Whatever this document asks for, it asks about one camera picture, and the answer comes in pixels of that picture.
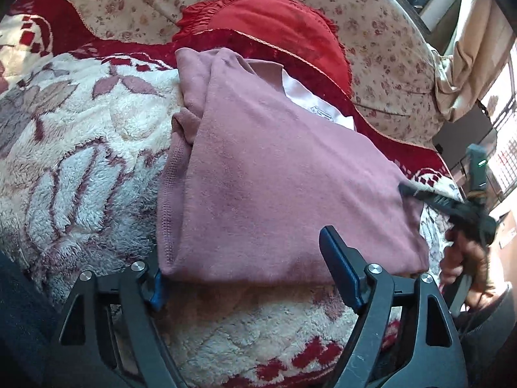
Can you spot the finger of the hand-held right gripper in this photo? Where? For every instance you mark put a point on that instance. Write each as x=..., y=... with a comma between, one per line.
x=432, y=201

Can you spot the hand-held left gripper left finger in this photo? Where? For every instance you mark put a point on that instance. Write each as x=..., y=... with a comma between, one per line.
x=157, y=291

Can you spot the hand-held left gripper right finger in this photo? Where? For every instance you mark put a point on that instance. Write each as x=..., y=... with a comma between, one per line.
x=343, y=270

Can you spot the pink shirt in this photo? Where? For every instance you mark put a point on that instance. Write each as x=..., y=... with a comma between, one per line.
x=262, y=169

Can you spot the person's right hand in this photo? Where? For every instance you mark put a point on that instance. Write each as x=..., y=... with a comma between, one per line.
x=460, y=258

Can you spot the dark blue cloth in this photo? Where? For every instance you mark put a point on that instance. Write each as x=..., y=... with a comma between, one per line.
x=20, y=323

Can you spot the beige curtain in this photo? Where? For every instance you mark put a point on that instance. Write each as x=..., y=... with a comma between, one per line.
x=472, y=60

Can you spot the floral sofa cover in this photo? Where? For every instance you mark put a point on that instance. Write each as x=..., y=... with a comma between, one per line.
x=383, y=48

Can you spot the red white plush blanket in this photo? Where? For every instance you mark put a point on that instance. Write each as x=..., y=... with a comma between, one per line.
x=80, y=129

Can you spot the red frilled cushion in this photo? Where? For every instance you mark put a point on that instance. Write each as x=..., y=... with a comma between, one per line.
x=282, y=28

